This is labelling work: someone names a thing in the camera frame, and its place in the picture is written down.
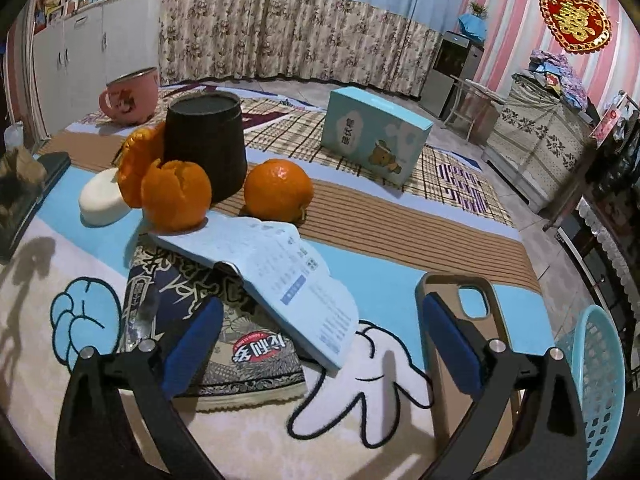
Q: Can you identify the pile of clothes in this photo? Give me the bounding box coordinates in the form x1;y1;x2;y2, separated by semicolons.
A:
525;49;591;111

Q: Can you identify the dark printed snack packet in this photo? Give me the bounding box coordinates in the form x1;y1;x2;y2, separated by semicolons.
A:
120;245;307;408

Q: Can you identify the white cabinet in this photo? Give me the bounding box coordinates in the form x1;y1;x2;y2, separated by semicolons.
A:
30;0;163;133

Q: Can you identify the red heart wall decoration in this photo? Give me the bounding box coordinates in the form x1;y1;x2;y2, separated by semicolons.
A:
539;0;612;54

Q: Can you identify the folding stool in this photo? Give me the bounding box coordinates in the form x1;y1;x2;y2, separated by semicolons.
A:
442;75;506;146

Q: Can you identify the potted plant with blue wrap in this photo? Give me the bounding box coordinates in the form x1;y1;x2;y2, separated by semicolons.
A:
457;2;488;46

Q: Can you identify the black cup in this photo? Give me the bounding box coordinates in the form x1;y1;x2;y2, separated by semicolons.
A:
164;91;248;206

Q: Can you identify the partly peeled orange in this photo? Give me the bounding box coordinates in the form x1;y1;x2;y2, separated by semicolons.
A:
141;159;213;233

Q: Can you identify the light blue plastic basket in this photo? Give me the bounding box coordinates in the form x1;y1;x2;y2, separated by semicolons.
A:
555;305;628;480

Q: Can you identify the clothes rack with garments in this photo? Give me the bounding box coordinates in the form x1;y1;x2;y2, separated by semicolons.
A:
580;90;640;311

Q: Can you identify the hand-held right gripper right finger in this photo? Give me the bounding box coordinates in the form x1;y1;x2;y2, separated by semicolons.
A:
416;292;601;480

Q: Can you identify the light blue booklet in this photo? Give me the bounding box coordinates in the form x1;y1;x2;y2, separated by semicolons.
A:
148;216;360;372

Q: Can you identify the beige phone case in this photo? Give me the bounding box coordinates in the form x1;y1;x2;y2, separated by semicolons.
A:
416;272;523;453

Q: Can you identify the floral cloth covered cabinet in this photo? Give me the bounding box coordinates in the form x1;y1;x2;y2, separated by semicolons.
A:
487;77;598;213

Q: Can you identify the white bowl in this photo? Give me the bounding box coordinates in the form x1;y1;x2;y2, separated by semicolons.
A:
79;168;132;228

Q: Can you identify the floral curtain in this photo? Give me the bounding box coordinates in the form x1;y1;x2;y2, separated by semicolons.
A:
100;0;473;100

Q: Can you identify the light blue bear box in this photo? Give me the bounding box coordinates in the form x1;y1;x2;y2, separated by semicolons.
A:
320;86;435;187

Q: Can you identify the pink mug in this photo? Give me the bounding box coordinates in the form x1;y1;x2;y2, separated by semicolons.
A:
98;66;161;126

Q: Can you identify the black box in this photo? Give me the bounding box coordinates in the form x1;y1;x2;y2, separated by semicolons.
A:
0;152;71;263

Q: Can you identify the printed blanket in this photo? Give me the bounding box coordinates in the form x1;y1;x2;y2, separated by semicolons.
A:
0;80;556;480

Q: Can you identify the whole orange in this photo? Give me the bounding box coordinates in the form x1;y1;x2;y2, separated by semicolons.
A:
243;159;314;224

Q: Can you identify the brown crumpled paper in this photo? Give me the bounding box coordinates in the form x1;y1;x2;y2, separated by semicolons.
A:
0;146;48;216

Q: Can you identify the grey water dispenser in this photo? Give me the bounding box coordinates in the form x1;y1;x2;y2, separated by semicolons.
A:
420;31;486;118

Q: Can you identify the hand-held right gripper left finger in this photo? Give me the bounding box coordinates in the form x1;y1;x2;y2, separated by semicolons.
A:
55;296;226;480

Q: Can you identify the lace covered shelf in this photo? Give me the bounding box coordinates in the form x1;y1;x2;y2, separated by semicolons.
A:
575;195;640;321

